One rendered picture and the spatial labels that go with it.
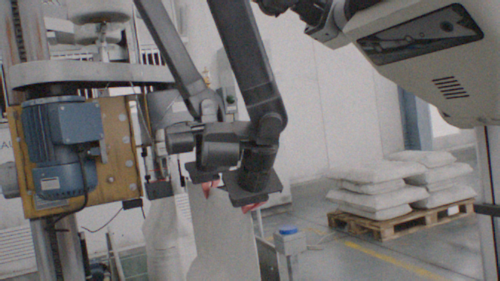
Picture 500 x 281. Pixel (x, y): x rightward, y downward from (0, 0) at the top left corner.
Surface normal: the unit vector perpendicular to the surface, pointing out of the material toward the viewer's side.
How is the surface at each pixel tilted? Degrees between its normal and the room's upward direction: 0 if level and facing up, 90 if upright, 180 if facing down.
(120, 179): 90
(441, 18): 130
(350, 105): 90
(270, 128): 118
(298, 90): 90
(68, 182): 91
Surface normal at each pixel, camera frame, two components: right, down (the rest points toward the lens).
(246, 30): 0.18, 0.48
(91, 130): 0.72, -0.07
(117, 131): 0.37, 0.00
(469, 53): -0.62, 0.75
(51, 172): 0.07, 0.06
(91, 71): 0.86, -0.09
